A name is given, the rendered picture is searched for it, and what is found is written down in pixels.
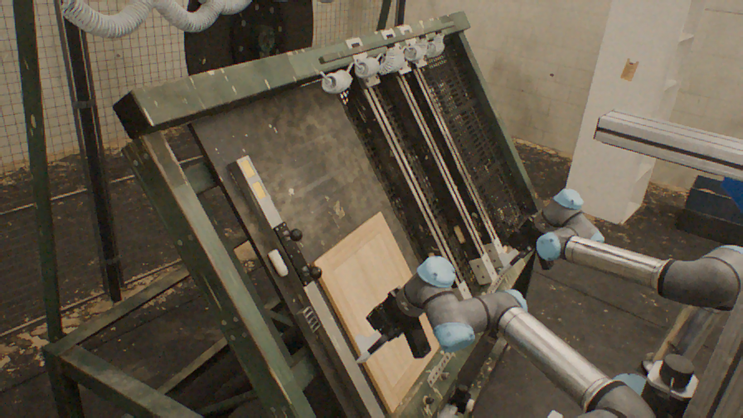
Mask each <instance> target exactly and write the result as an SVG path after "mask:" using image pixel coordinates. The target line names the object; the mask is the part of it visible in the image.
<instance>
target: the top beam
mask: <svg viewBox="0 0 743 418"><path fill-rule="evenodd" d="M447 22H454V26H453V27H450V28H446V29H444V30H441V31H442V33H440V34H439V35H440V36H443V34H444V38H443V40H444V39H446V38H449V37H452V36H454V35H456V34H458V33H460V32H464V31H466V30H467V29H469V28H470V27H471V26H470V24H469V21H468V18H467V17H466V15H465V13H464V11H461V12H455V13H451V14H448V15H443V16H440V17H434V18H431V19H426V20H423V21H419V22H413V23H409V24H405V25H402V26H398V27H392V28H388V29H385V30H381V31H378V32H371V33H367V34H364V35H360V36H354V37H350V38H347V39H342V40H339V41H333V42H329V43H325V44H322V45H318V46H312V47H308V48H304V49H301V50H297V51H291V52H287V53H284V54H280V55H277V56H270V57H266V58H263V59H259V60H255V61H249V62H246V63H242V64H238V65H234V66H228V67H225V68H220V69H217V70H211V71H208V72H203V73H200V74H196V75H190V76H186V77H182V78H179V79H175V80H169V81H165V82H162V83H158V84H154V85H148V86H144V87H141V88H137V89H133V90H131V91H130V92H129V93H127V94H126V95H125V96H123V97H122V98H121V99H120V100H118V101H117V102H116V103H114V104H113V109H114V112H115V113H116V114H117V116H118V118H119V121H120V123H121V124H122V125H123V127H124V130H125V131H126V133H127V135H128V136H129V138H130V139H132V140H135V139H137V138H138V137H139V136H140V135H142V134H144V133H146V132H149V131H152V130H155V129H160V130H161V131H163V130H165V129H170V128H172V127H176V126H178V125H181V124H185V123H188V122H191V121H193V120H196V119H200V118H203V117H207V116H209V115H212V114H216V113H219V112H221V111H224V110H227V109H231V108H234V107H237V106H240V105H244V104H247V103H250V102H252V101H255V100H259V99H262V98H264V97H268V96H271V95H275V94H278V93H280V92H283V91H286V90H290V89H293V88H295V87H298V86H301V85H306V84H308V83H311V82H314V81H316V80H321V79H323V77H322V75H321V74H320V72H321V71H322V73H324V75H325V76H326V75H328V74H331V73H332V74H335V73H336V72H337V71H338V70H344V71H347V69H348V67H349V66H350V64H351V63H352V62H354V60H353V59H352V57H351V56H349V57H346V58H342V59H340V60H336V61H331V62H329V63H325V64H322V65H321V64H320V62H319V60H318V58H320V57H321V56H326V55H329V54H333V53H335V52H339V51H345V50H347V45H346V43H345V41H346V40H350V39H353V38H358V37H359V38H360V40H361V42H362V44H363V45H366V44H369V43H373V42H376V41H381V40H383V38H382V36H381V32H384V31H388V30H391V29H392V30H393V32H394V33H395V35H396V36H400V35H401V33H400V31H399V29H398V28H399V27H404V26H408V25H410V28H411V30H412V31H413V32H415V31H419V30H422V29H426V28H428V27H434V26H438V25H440V24H444V23H447ZM386 52H388V49H387V47H386V46H384V47H380V48H377V49H374V50H371V51H367V55H368V56H369V57H372V58H375V59H376V58H377V57H378V55H379V54H380V53H383V55H384V56H386Z"/></svg>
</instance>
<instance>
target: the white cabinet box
mask: <svg viewBox="0 0 743 418"><path fill-rule="evenodd" d="M706 4H707V0H613V2H612V5H611V9H610V12H609V18H608V21H607V25H606V28H605V34H604V38H603V41H602V45H601V48H600V54H599V58H598V61H597V64H596V68H595V73H594V77H593V80H592V84H591V87H590V93H589V97H588V100H587V104H586V107H585V113H584V117H583V120H582V124H581V127H580V133H579V137H578V140H577V144H576V147H575V153H574V157H573V160H572V164H571V170H570V173H569V177H568V180H567V184H566V188H570V189H573V190H575V191H576V192H578V193H579V194H580V195H581V197H582V198H581V199H583V202H584V203H583V205H582V207H581V210H582V212H584V213H587V214H590V215H592V216H596V217H599V218H601V219H603V220H606V221H610V222H613V223H614V224H620V225H622V224H623V223H624V222H625V221H626V220H627V219H628V218H629V217H630V216H631V215H632V214H633V213H634V212H635V211H636V210H637V209H638V208H639V207H640V206H641V204H642V201H643V197H644V194H645V192H646V189H647V186H648V182H649V179H650V177H651V173H652V171H653V166H654V164H655V161H656V158H653V157H649V156H647V155H643V154H641V153H636V152H632V151H629V150H626V149H622V148H617V147H615V146H611V145H608V144H605V143H601V142H600V141H597V140H594V139H593V137H594V134H595V129H596V125H597V122H598V118H599V117H600V116H602V115H603V114H606V113H608V112H610V111H611V110H613V109H620V110H623V111H627V112H630V113H634V114H640V115H643V116H647V117H651V118H655V119H661V120H664V121H668V120H669V117H670V114H671V112H672V109H673V105H674V102H675V99H676V96H677V92H678V89H679V86H680V84H681V81H682V77H683V74H684V71H685V68H686V65H687V61H688V58H689V56H690V53H691V50H692V46H693V42H694V40H695V37H696V34H697V30H698V28H699V25H700V22H701V19H702V14H703V12H704V9H705V6H706Z"/></svg>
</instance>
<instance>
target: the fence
mask: <svg viewBox="0 0 743 418"><path fill-rule="evenodd" d="M245 160H248V162H249V164H250V166H251V168H252V170H253V171H254V173H255V175H254V176H253V177H250V178H248V176H247V174H246V173H245V170H244V168H243V167H242V165H241V162H244V161H245ZM229 167H230V169H231V171H232V172H233V174H234V176H235V178H236V181H237V182H238V184H239V186H240V188H241V190H242V192H243V193H244V195H245V198H246V200H247V201H248V203H249V204H250V207H251V209H252V211H253V212H254V214H255V216H256V218H257V220H258V222H259V224H260V226H261V228H262V229H263V231H264V233H265V235H266V237H267V239H268V241H269V243H270V244H271V246H272V248H273V250H277V251H278V252H279V255H280V257H281V259H282V260H283V262H284V264H285V266H286V268H287V271H288V274H287V276H288V278H289V281H290V283H291V284H292V285H293V287H294V290H295V292H296V294H297V295H298V297H299V299H300V301H301V303H302V305H303V307H304V308H305V307H308V306H310V307H311V309H312V310H313V312H314V314H315V316H316V318H317V320H318V322H319V324H320V327H318V328H317V329H316V331H317V333H318V336H319V337H320V339H321V341H322V342H323V345H324V347H325V348H326V350H327V352H328V355H329V356H330V358H331V359H332V361H333V364H334V366H335V367H336V369H337V371H338V373H339V375H340V377H341V378H342V381H343V383H344V385H345V386H346V388H347V390H348V392H349V394H350V396H351V398H352V399H353V401H354V403H355V405H356V407H357V409H358V411H359V413H360V414H361V416H362V418H385V416H384V415H383V413H382V411H381V409H380V407H379V406H378V404H377V402H376V399H375V397H374V396H373V394H372V392H371V390H370V388H369V386H368V385H367V382H366V380H365V378H364V376H363V375H362V373H361V371H360V369H359V367H358V365H357V363H356V361H355V359H354V357H353V355H352V354H351V352H350V350H349V348H348V346H347V344H346V342H345V340H344V338H343V337H342V335H341V333H340V331H339V329H338V326H337V325H336V323H335V321H334V319H333V317H332V315H331V314H330V312H329V310H328V307H327V305H326V304H325V302H324V300H323V298H322V296H321V294H320V293H319V291H318V288H317V286H316V284H315V283H314V282H311V283H310V284H309V285H307V286H306V287H303V285H302V283H301V281H300V280H299V277H298V276H297V274H296V272H295V270H294V267H293V266H292V265H291V263H290V261H289V258H288V256H287V255H286V253H285V251H284V249H283V247H282V245H281V244H280V242H279V239H278V237H277V235H276V234H275V233H274V230H273V228H274V227H275V226H277V225H278V224H280V223H281V222H282V220H281V218H280V216H279V213H278V212H277V210H276V208H275V207H274V204H273V202H272V201H271V199H270V196H269V194H268V192H267V191H266V189H265V187H264V185H263V183H262V181H261V180H260V177H259V175H258V173H257V172H256V171H255V168H254V166H253V164H252V162H251V161H250V158H249V156H246V157H243V158H241V159H239V160H236V161H234V162H233V163H231V164H229ZM255 182H259V183H260V185H261V187H262V188H263V190H264V192H265V195H266V197H264V198H262V199H259V197H258V195H257V193H256V191H255V189H254V188H253V186H252V184H253V183H255Z"/></svg>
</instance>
